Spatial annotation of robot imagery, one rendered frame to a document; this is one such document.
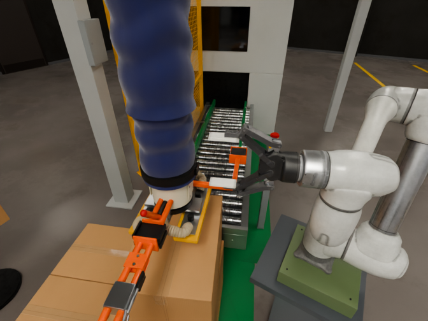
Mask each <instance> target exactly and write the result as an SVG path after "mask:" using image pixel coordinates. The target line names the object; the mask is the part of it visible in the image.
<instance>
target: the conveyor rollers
mask: <svg viewBox="0 0 428 321"><path fill-rule="evenodd" d="M249 112H250V110H246V115H245V124H248V121H249ZM242 119H243V110H235V109H224V108H214V109H213V113H212V114H211V117H210V120H209V122H208V125H207V127H206V130H205V132H204V135H203V138H202V140H201V142H200V145H199V148H198V149H197V152H196V158H197V161H198V162H199V169H200V170H199V172H201V173H202V174H204V175H205V176H206V181H207V182H210V178H211V177H207V176H214V177H221V178H232V175H233V171H234V163H229V154H231V147H232V146H235V147H239V142H238V143H235V142H226V141H210V140H208V137H209V135H210V132H222V133H225V131H226V130H230V131H239V130H240V129H241V124H242ZM203 159H204V160H203ZM225 161H226V162H225ZM202 164H204V165H202ZM209 165H211V166H209ZM223 166H225V167H223ZM230 167H233V168H230ZM239 167H240V169H239V170H238V173H242V174H238V179H241V180H242V179H244V173H245V169H244V168H245V164H240V165H239ZM203 170H207V171H203ZM217 171H221V172H217ZM224 172H228V173H224ZM210 195H214V196H223V198H230V199H242V197H243V196H241V197H238V196H237V193H232V192H221V191H214V190H212V191H211V194H210ZM222 205H223V206H235V207H241V205H242V201H235V200H228V199H223V201H222ZM222 213H223V214H229V215H239V216H241V209H236V208H224V207H222ZM240 222H241V218H238V217H227V216H222V223H228V224H238V225H239V224H240Z"/></svg>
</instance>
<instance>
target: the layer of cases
mask: <svg viewBox="0 0 428 321"><path fill-rule="evenodd" d="M133 243H134V240H133V238H132V234H129V228H123V227H113V226H108V225H98V224H87V226H86V227H85V228H84V230H83V231H82V232H81V234H80V235H79V237H77V239H76V240H75V242H74V243H73V244H72V245H71V247H70V248H69V250H68V251H67V252H66V254H65V255H64V256H63V258H62V259H61V261H60V262H59V263H58V265H57V266H56V267H55V269H54V270H53V271H52V272H51V275H49V277H48V278H47V279H46V280H45V282H44V283H43V284H42V286H41V287H40V288H39V290H38V291H37V293H36V294H35V295H34V297H33V298H32V299H31V300H30V302H29V303H28V305H27V306H26V307H25V308H24V310H23V311H22V313H21V314H20V315H19V316H18V318H17V319H16V321H97V320H98V318H99V316H100V314H101V312H102V310H103V308H104V307H103V304H104V302H105V300H106V298H107V297H108V294H109V293H110V290H111V288H112V286H113V284H114V283H115V281H117V278H118V276H119V274H120V272H121V270H122V267H123V265H124V263H125V260H126V258H127V256H128V254H129V252H130V249H131V247H132V244H133ZM223 266H224V240H222V242H221V249H220V263H219V270H218V284H217V298H216V305H215V319H214V321H217V316H218V307H219V301H220V291H221V286H222V277H223Z"/></svg>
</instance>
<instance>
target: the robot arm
mask: <svg viewBox="0 0 428 321"><path fill-rule="evenodd" d="M364 113H365V117H364V121H363V123H362V126H361V128H360V131H359V133H358V135H357V138H356V140H355V143H354V145H353V147H352V149H351V150H335V151H323V150H321V151H317V150H301V151H300V153H298V152H288V151H284V152H281V151H280V148H281V147H282V141H281V139H278V138H272V137H271V136H268V135H267V134H264V133H263V132H261V131H259V130H257V129H256V128H254V127H252V126H250V125H248V124H243V125H242V127H241V129H240V130H239V131H230V130H226V131H225V133H222V132H210V135H209V137H208V140H210V141H226V142H235V143H238V142H239V139H240V140H241V141H242V142H243V143H244V144H245V145H246V146H248V147H249V148H250V149H251V150H253V151H254V152H255V153H256V154H257V155H258V156H259V169H258V170H257V171H256V172H255V173H253V174H252V175H250V176H247V177H246V178H244V179H242V180H240V181H238V182H236V180H235V179H227V178H214V177H211V178H210V182H209V186H214V187H223V189H230V190H235V193H237V196H238V197H241V196H246V195H249V194H253V193H256V192H261V191H264V190H274V189H275V187H274V181H275V180H279V181H281V182H285V183H296V182H297V184H298V186H300V187H308V188H314V189H320V192H319V194H318V196H317V198H316V199H315V202H314V205H313V207H312V211H311V215H310V219H309V221H308V223H307V225H306V228H305V232H304V237H303V239H302V241H301V243H300V245H299V247H298V249H297V250H296V251H295V252H294V257H295V258H298V259H302V260H303V261H305V262H307V263H309V264H311V265H313V266H315V267H316V268H319V269H321V270H322V271H323V272H324V273H326V274H327V275H330V274H331V273H332V265H333V262H334V260H335V258H339V259H342V260H343V261H345V262H347V263H349V264H350V265H352V266H354V267H356V268H358V269H360V270H362V271H364V272H367V273H369V274H371V275H374V276H377V277H380V278H386V279H392V280H394V279H396V278H400V277H402V276H403V275H404V274H405V272H406V270H407V268H408V265H409V260H408V254H407V253H406V251H405V249H403V248H401V244H402V239H401V237H400V235H399V233H398V230H399V228H400V226H401V224H402V222H403V220H404V218H405V216H406V214H407V212H408V210H409V208H410V206H411V204H412V202H413V200H414V198H415V196H416V194H417V192H418V190H419V188H420V186H421V185H422V183H423V181H424V179H425V177H426V175H427V173H428V89H417V88H410V87H396V86H391V85H390V86H385V87H382V88H379V89H378V90H376V91H374V92H373V93H372V94H371V95H370V97H369V98H368V100H367V101H366V105H365V108H364ZM387 122H395V123H398V124H404V125H406V126H405V132H404V134H405V137H406V141H405V142H404V145H403V147H402V150H401V152H400V154H399V156H398V158H397V161H396V163H395V162H394V161H393V160H392V159H391V158H389V157H387V156H384V155H380V154H377V153H373V152H374V150H375V147H376V145H377V143H378V140H379V139H380V136H381V134H382V132H383V129H384V127H385V125H386V124H387ZM251 137H252V138H254V139H256V140H258V141H260V142H262V143H263V144H265V145H267V146H270V147H271V148H272V149H273V150H272V151H270V152H268V151H267V150H266V149H265V148H264V147H261V146H260V145H259V144H258V143H257V142H256V141H254V140H253V139H252V138H251ZM266 178H267V180H266V181H263V182H260V181H262V180H264V179H266ZM256 182H258V183H256ZM372 197H380V199H379V201H378V204H377V205H376V208H375V209H374V212H373V214H372V217H371V219H370V220H368V221H365V222H363V223H361V225H360V226H359V227H358V228H357V229H356V228H355V227H356V225H357V223H358V221H359V219H360V216H361V213H362V207H363V206H364V205H365V204H366V203H367V202H368V201H369V200H370V199H371V198H372Z"/></svg>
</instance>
